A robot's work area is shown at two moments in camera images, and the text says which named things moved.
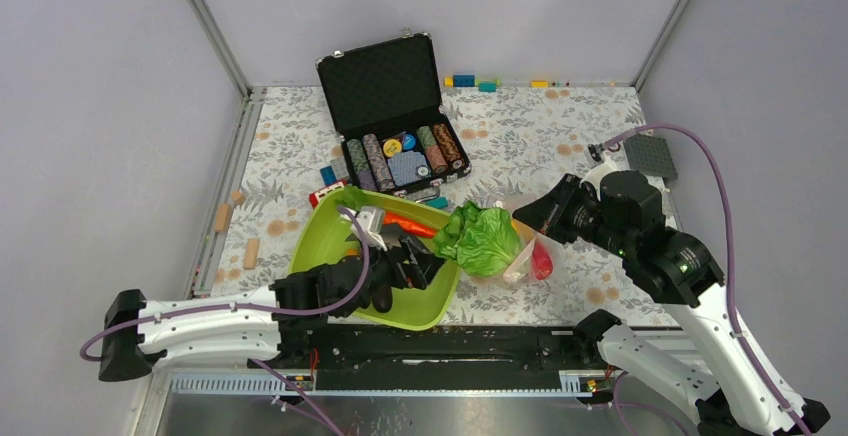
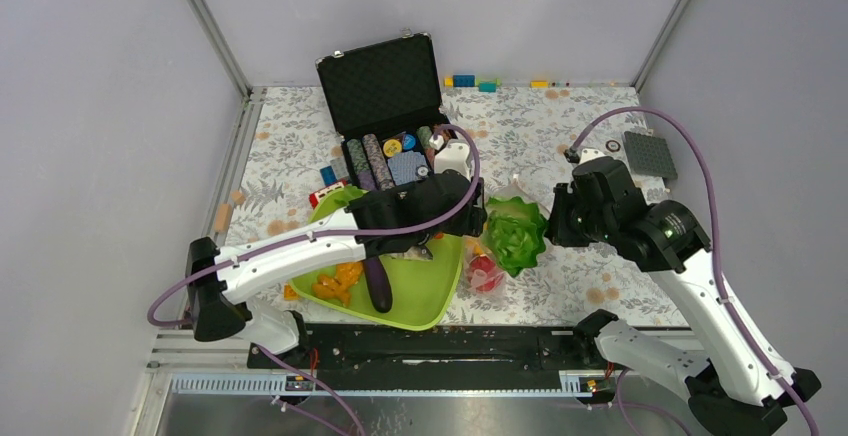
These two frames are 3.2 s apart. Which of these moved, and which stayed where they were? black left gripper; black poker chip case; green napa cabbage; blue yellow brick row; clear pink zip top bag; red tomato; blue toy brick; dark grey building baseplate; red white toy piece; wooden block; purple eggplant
Moved: red tomato; black left gripper; green napa cabbage; clear pink zip top bag
Stayed: purple eggplant; wooden block; black poker chip case; blue toy brick; red white toy piece; dark grey building baseplate; blue yellow brick row
